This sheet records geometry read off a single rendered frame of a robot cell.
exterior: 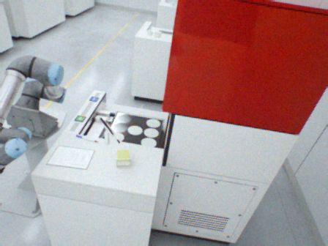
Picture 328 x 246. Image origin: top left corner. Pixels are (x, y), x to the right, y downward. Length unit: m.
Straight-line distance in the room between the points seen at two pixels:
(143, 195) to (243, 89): 0.70
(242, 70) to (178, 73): 0.30
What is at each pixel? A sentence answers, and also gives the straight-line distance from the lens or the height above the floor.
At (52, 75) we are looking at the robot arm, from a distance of 1.39.
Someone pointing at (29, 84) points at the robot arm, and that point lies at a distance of 1.83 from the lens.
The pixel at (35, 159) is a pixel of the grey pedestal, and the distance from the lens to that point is 2.03.
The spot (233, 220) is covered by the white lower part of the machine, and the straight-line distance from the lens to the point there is 1.96.
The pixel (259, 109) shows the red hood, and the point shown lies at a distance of 1.30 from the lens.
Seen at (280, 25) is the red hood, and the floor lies 1.73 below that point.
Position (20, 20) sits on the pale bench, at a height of 0.40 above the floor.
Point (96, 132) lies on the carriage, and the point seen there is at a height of 0.88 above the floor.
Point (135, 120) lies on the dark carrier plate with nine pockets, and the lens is 1.75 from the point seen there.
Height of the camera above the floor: 1.92
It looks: 36 degrees down
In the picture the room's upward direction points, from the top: 9 degrees clockwise
